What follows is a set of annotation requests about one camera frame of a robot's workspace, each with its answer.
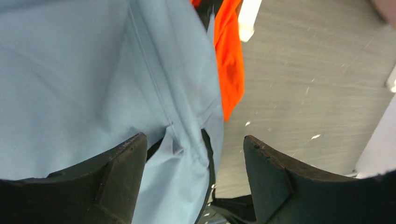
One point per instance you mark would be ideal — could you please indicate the rack pole with foot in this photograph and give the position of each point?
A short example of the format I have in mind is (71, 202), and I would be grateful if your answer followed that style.
(246, 19)
(391, 81)

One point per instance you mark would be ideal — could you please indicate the orange cloth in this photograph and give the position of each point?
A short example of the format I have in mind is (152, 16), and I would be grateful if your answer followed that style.
(228, 48)

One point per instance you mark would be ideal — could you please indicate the left rack pole with foot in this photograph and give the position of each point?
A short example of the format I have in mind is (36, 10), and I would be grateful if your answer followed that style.
(246, 19)

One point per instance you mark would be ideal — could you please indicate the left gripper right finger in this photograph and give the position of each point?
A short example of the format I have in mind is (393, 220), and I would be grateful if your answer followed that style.
(287, 191)

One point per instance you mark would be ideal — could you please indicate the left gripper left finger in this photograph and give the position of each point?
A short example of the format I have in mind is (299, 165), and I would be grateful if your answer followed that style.
(100, 190)

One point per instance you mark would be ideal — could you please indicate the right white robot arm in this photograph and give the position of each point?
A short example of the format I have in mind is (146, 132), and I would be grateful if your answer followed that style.
(379, 155)

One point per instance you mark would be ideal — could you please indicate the pink shorts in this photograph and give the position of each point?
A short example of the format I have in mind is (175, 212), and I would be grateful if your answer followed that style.
(387, 9)

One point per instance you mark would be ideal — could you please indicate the right rack pole with foot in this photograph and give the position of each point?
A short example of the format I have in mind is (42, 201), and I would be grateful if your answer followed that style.
(391, 81)

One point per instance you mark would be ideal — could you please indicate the blue student backpack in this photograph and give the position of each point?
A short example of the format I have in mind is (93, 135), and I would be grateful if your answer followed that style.
(79, 77)

